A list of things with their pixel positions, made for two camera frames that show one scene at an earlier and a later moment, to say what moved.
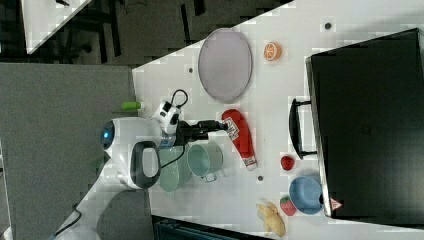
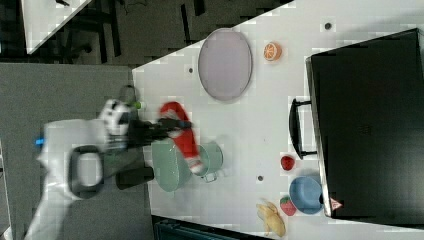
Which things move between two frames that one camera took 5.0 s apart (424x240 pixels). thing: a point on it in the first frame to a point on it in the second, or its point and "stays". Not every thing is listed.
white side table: (42, 18) stays
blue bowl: (304, 193) stays
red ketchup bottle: (240, 134) to (178, 121)
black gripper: (186, 133) to (141, 133)
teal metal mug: (204, 159) stays
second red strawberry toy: (287, 206) stays
